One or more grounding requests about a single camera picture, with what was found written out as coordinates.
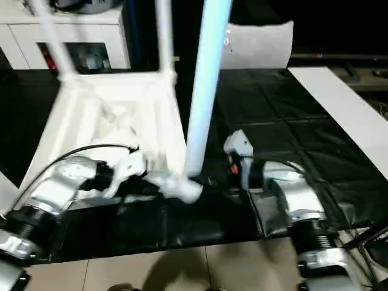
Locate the black table mat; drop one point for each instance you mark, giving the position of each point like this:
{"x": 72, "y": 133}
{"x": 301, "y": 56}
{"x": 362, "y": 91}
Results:
{"x": 288, "y": 121}

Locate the white plastic table leg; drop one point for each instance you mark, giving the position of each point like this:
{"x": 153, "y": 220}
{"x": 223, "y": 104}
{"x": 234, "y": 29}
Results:
{"x": 7, "y": 191}
{"x": 206, "y": 91}
{"x": 165, "y": 39}
{"x": 57, "y": 45}

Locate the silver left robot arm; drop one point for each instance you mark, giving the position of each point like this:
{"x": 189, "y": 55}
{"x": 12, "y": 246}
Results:
{"x": 54, "y": 188}

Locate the thin black bar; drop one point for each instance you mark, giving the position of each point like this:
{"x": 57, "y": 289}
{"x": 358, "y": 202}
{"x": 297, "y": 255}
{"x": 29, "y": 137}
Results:
{"x": 342, "y": 56}

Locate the dark robot left foot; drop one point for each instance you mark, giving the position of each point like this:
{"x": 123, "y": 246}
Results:
{"x": 121, "y": 287}

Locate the black metal table frame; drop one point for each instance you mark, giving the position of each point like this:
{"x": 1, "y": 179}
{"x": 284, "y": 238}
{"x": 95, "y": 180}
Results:
{"x": 363, "y": 236}

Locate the grey cushion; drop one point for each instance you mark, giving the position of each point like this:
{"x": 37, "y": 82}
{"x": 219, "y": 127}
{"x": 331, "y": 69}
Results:
{"x": 260, "y": 45}

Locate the white cup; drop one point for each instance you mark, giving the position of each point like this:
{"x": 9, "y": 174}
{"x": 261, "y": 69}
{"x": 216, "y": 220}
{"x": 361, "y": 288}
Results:
{"x": 88, "y": 59}
{"x": 104, "y": 63}

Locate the white low table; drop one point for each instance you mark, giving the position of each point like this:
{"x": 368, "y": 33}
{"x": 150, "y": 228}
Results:
{"x": 333, "y": 100}

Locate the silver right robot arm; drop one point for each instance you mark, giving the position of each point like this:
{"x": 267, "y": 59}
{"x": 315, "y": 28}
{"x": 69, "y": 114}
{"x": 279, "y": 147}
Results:
{"x": 303, "y": 200}

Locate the white plastic table top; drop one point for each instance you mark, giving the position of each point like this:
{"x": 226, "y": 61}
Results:
{"x": 91, "y": 100}

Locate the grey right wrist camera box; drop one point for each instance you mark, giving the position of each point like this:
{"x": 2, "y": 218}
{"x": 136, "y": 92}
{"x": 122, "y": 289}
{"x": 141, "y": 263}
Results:
{"x": 239, "y": 144}

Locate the white cabinet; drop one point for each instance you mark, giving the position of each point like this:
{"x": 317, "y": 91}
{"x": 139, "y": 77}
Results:
{"x": 97, "y": 33}

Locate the grey bag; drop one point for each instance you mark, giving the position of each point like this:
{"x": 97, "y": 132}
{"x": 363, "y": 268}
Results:
{"x": 91, "y": 5}

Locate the black sofa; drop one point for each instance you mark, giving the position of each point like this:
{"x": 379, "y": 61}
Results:
{"x": 145, "y": 30}

